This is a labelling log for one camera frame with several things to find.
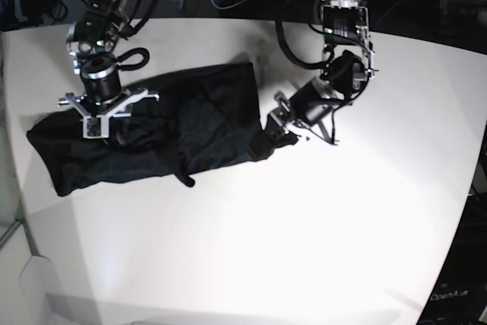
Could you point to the dark long-sleeve shirt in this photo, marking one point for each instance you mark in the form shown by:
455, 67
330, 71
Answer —
203, 119

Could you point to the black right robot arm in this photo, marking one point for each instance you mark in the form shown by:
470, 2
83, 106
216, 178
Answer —
91, 43

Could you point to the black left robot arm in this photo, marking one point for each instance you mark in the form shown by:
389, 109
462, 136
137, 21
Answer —
346, 67

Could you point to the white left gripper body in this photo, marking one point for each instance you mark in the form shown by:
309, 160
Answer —
304, 116

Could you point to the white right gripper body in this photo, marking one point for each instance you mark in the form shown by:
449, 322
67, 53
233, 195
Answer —
96, 116

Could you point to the black OpenArm base box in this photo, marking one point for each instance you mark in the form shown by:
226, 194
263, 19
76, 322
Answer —
459, 294

